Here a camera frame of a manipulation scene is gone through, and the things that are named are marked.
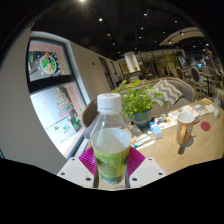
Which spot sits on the group of dining chairs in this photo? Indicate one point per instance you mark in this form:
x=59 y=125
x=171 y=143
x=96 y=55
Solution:
x=200 y=75

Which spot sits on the group of ceiling lights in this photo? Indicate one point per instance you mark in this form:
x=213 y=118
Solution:
x=140 y=23

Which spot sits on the clear bottle with green label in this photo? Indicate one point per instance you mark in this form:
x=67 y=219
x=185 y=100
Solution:
x=110 y=150

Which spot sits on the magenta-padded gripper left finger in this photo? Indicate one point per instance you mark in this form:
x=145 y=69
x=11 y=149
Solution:
x=78 y=173

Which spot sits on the clear plastic cup with straw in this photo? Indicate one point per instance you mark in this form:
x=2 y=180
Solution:
x=216 y=111

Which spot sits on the white booklet stack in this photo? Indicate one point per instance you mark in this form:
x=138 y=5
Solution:
x=142 y=141

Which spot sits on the small blue white carton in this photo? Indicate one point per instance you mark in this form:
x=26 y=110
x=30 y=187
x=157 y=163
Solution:
x=156 y=130

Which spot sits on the grey white chevron cushion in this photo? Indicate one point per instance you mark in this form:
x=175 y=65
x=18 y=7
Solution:
x=168 y=91

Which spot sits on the green potted plant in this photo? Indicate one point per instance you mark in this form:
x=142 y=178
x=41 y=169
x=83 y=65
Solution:
x=141 y=100

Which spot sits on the orange white box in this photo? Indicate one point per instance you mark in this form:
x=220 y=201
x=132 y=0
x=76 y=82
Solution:
x=196 y=115

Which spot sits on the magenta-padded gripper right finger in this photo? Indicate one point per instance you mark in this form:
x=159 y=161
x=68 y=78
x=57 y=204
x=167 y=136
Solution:
x=146 y=171

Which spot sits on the brown lettered mug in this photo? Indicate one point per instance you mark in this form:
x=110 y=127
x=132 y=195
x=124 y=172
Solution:
x=184 y=128

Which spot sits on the flat round red coaster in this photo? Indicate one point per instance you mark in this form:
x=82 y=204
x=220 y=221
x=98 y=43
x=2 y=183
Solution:
x=205 y=126

